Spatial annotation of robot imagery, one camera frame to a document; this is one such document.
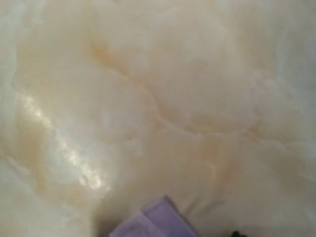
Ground lilac umbrella with black lining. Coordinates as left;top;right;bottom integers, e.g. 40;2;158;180
108;197;198;237

